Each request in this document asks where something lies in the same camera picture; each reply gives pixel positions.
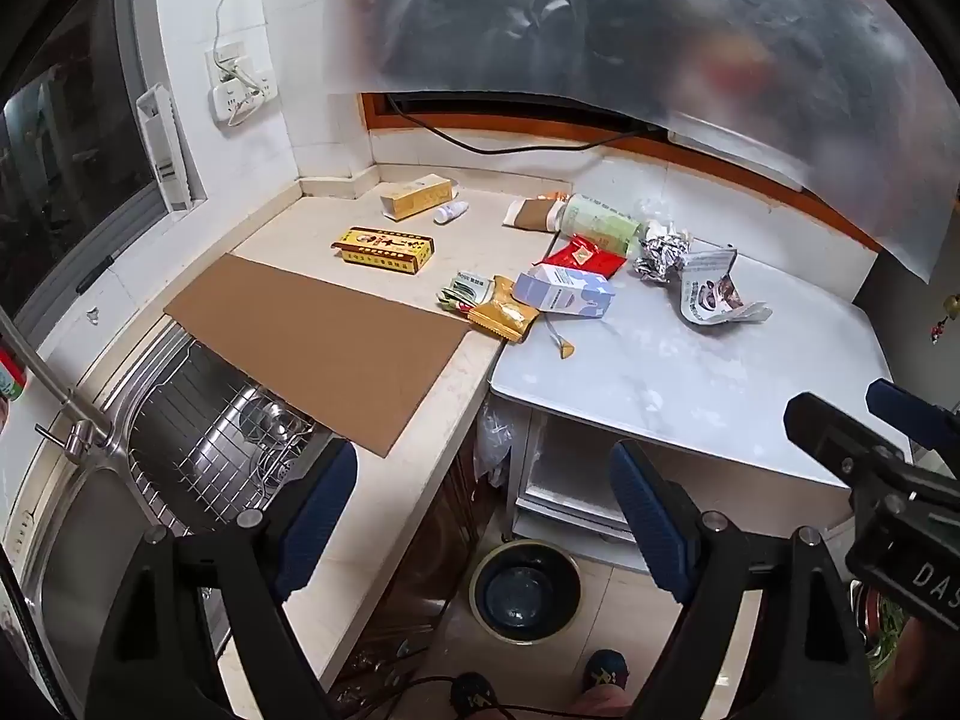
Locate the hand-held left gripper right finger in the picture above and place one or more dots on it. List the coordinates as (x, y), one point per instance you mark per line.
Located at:
(652, 525)

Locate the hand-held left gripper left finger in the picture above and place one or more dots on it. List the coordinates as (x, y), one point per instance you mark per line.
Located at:
(315, 517)

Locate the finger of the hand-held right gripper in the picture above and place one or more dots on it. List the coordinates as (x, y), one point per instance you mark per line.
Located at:
(911, 412)
(832, 427)

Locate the dark round bin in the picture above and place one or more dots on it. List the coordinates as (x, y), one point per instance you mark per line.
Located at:
(525, 600)

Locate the green translucent plastic bottle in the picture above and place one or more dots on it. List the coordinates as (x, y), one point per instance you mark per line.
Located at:
(600, 221)

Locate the yellow and white carton box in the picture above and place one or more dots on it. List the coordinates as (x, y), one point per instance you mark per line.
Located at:
(412, 199)

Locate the small white dropper bottle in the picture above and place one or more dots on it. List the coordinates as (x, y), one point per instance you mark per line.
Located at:
(450, 212)

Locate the person's right forearm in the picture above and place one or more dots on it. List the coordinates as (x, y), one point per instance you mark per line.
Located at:
(926, 671)

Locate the hanging beaded ornament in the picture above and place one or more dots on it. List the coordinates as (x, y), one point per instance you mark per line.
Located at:
(951, 307)

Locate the brown cabinet door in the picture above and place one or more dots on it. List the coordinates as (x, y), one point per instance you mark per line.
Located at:
(427, 562)

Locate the white table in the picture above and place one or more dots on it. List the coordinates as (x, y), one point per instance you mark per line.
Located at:
(675, 382)

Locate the person's right shoe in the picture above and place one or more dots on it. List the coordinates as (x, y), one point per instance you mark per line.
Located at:
(604, 671)

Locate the person's shoe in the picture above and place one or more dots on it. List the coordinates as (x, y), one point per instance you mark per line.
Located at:
(604, 671)
(474, 694)

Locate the brown cardboard sheet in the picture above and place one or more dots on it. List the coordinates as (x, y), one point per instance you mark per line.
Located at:
(322, 345)

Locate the clear plastic bag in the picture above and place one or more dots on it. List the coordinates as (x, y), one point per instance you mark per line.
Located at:
(495, 442)

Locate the person's right leg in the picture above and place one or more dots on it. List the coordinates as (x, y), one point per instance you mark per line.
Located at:
(604, 705)

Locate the small brown wrapper scrap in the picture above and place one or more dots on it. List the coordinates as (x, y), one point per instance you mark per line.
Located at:
(565, 349)

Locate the person's left shoe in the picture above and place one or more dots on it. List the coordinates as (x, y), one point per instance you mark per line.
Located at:
(474, 694)

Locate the crumpled silver foil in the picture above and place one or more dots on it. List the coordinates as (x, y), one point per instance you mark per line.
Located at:
(660, 255)

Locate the stainless steel sink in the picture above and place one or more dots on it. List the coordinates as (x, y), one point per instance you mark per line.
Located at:
(75, 577)

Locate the light blue milk carton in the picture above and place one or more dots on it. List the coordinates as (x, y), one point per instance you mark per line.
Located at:
(562, 291)

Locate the gold snack packet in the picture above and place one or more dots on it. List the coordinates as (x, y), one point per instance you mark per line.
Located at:
(504, 319)

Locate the green and white packet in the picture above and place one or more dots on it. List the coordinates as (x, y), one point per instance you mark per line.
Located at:
(465, 289)

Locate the red snack packet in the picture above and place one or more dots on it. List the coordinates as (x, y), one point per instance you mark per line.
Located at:
(589, 255)

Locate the yellow and red flat box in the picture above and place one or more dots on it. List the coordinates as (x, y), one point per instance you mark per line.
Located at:
(382, 247)

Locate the clear crumpled plastic wrap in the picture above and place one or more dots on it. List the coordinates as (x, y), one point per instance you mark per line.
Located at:
(652, 211)

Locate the steel faucet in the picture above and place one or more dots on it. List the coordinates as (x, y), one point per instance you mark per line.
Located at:
(45, 375)

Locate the brown paper cup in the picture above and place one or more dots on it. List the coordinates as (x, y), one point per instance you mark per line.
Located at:
(534, 215)

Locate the red label bottle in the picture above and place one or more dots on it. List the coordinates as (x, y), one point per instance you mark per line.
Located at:
(9, 379)

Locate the torn orange and white paper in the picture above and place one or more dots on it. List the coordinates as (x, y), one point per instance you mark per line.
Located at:
(559, 196)

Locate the grey framed sliding window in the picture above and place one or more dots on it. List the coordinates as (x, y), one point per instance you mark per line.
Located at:
(67, 165)

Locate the frosted plastic sheet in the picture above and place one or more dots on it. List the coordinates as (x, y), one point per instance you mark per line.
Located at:
(600, 15)

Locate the orange window frame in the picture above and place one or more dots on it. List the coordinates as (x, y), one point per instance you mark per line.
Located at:
(373, 116)

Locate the white wall socket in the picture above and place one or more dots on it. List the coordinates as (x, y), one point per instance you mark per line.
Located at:
(251, 99)
(241, 58)

